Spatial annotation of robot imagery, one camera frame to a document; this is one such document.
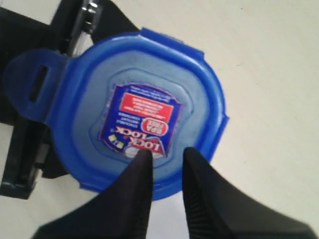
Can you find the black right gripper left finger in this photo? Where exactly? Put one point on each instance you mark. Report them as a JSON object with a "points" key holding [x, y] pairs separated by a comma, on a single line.
{"points": [[121, 211]]}

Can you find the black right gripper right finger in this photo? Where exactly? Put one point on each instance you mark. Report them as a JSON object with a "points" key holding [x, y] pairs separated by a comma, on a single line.
{"points": [[215, 209]]}

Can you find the blue container lid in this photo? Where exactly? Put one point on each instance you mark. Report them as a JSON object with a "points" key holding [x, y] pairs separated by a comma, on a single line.
{"points": [[132, 91]]}

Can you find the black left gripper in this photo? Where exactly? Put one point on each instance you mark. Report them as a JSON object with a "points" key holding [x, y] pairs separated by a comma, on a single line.
{"points": [[30, 150]]}

